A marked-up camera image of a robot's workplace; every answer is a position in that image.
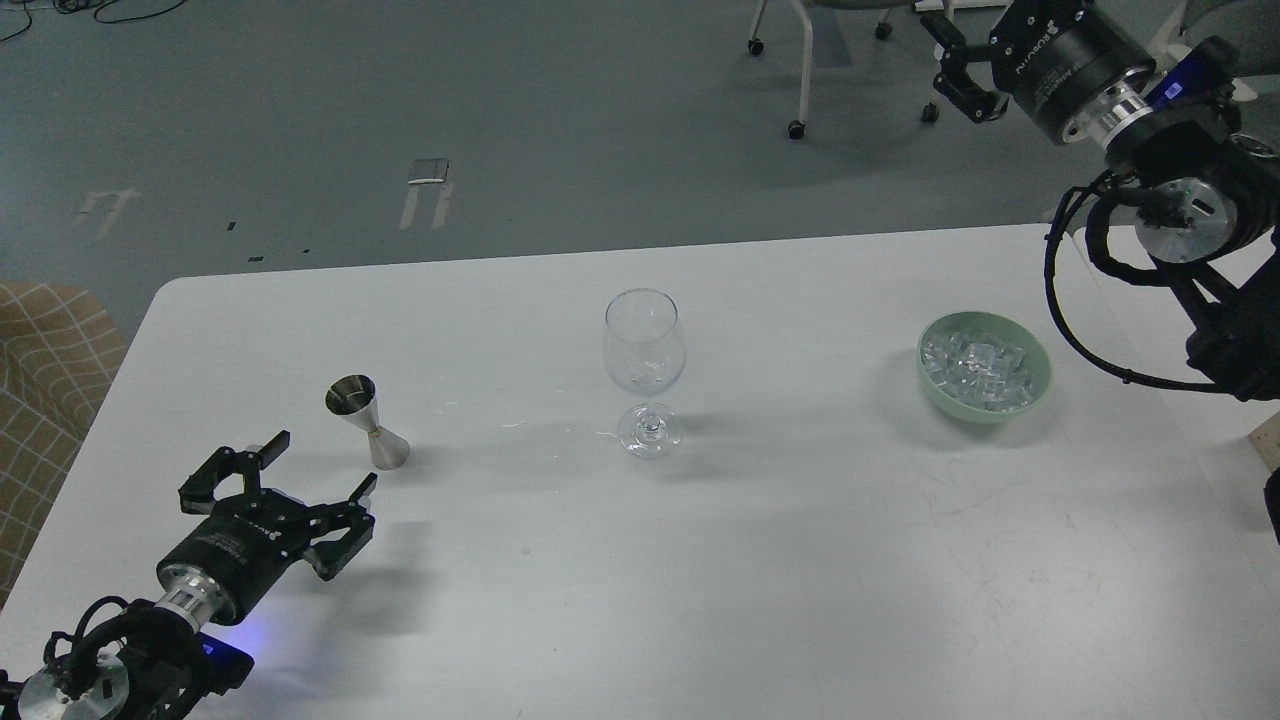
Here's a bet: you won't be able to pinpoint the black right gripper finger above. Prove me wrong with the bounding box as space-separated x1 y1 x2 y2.
920 12 1011 123

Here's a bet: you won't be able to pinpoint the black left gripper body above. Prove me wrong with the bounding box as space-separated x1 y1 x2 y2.
156 489 372 626

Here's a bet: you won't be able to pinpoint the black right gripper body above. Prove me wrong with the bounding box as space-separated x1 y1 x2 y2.
989 1 1156 145

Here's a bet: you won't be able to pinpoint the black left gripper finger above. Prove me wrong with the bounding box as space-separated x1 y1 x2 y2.
178 430 291 515
303 471 379 530

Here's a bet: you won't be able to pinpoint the steel double jigger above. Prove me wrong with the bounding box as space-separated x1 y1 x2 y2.
325 374 411 471

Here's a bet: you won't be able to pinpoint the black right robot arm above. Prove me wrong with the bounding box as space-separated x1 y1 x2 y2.
920 1 1279 401

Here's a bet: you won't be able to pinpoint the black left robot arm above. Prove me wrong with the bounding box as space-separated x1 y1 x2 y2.
3 430 378 719

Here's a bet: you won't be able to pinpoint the pile of clear ice cubes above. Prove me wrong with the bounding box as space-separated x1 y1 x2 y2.
919 328 1037 413

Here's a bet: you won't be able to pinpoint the clear wine glass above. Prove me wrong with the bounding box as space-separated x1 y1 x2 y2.
603 288 687 459

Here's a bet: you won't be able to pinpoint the green bowl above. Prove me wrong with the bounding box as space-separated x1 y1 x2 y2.
915 311 1055 425

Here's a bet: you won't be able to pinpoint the silver floor socket plate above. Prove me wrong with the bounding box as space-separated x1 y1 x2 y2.
406 158 451 186

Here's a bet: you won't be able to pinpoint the black floor cables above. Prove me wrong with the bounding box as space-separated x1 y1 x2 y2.
0 0 189 44

